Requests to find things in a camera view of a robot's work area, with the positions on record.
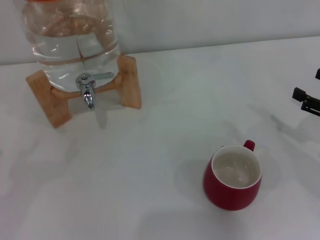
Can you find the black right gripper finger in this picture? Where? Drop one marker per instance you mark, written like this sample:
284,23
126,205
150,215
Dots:
318,74
311,103

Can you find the red ceramic cup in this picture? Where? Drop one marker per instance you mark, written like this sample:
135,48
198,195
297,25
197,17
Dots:
225,195

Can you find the chrome faucet with lever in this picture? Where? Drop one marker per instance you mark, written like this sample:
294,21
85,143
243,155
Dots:
87,96

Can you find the clear glass water dispenser jar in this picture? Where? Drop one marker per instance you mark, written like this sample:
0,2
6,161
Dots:
62,50

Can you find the wooden dispenser stand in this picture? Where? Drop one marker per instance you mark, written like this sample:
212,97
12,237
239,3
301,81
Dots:
56,105

